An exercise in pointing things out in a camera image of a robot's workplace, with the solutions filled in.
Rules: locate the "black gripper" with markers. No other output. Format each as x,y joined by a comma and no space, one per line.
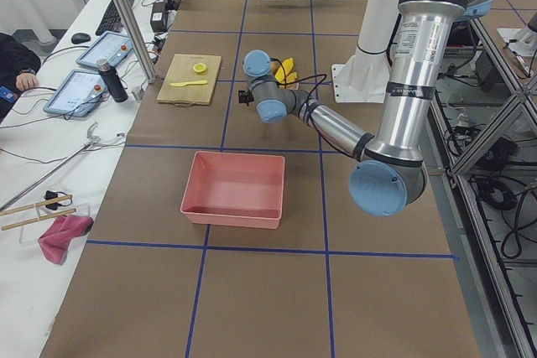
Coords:
243,97

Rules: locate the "yellow toy corn cob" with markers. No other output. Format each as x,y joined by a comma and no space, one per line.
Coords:
284,73

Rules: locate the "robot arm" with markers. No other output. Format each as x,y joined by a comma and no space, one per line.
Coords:
396,63

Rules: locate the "pink plastic bin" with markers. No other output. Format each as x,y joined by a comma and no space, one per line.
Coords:
235,189

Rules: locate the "person's hand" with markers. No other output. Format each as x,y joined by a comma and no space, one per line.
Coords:
26,81

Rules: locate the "yellow plastic knife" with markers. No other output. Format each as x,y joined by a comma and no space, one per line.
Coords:
188,83

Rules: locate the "yellow lemon slices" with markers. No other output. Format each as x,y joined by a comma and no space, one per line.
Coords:
199,68

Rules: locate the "wooden cutting board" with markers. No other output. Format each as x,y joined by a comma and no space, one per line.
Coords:
179,70

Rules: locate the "black water bottle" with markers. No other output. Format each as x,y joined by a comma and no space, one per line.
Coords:
114,85

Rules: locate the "upper teach pendant tablet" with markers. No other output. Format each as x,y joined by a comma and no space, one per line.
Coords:
110,46

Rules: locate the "teach pendant tablet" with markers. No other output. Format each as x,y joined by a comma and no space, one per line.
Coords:
77,95
110,46

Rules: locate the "black keyboard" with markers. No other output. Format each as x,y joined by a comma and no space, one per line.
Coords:
111,20

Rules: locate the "metal grabber tool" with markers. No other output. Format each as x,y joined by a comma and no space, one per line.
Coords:
93,143

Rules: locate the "lower teach pendant tablet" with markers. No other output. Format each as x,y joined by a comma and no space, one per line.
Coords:
77,95

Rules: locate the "black computer mouse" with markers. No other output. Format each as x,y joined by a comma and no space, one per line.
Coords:
80,38

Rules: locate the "wooden stick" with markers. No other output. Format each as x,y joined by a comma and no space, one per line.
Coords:
35,205
38,219

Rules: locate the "pink cloth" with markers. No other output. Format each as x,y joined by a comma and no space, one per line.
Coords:
55,241

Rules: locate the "aluminium frame post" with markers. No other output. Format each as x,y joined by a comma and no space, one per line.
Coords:
131,25

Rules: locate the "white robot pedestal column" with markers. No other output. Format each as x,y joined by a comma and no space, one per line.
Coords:
364,76

